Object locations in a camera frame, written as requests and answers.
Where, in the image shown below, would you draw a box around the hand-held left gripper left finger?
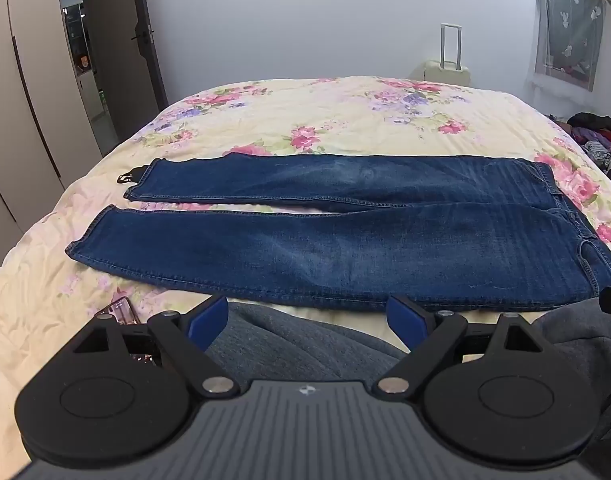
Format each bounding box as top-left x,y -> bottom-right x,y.
72,294 -> 241,397

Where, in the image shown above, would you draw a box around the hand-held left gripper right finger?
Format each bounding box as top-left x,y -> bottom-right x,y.
377,294 -> 542,402

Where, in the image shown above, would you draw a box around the blue denim pants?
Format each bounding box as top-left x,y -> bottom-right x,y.
65,152 -> 611,313

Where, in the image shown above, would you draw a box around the smartphone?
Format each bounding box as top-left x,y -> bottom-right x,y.
94,297 -> 158,366

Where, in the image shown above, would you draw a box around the grey sweatshirt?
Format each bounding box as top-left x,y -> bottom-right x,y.
205,300 -> 611,441

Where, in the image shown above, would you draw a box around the pile of clothes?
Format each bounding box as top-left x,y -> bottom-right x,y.
550,112 -> 611,193

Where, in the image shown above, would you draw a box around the floral bed sheet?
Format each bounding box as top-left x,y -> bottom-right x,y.
0,76 -> 611,471

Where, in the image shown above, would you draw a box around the cream suitcase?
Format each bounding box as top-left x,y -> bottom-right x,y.
423,22 -> 472,87

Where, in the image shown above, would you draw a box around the grey printed curtain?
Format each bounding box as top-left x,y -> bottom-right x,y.
525,0 -> 607,93

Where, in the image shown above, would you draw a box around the beige wardrobe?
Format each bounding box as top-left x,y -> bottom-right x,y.
0,0 -> 106,241

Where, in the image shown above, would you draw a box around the black strap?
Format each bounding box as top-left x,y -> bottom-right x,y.
116,166 -> 148,186

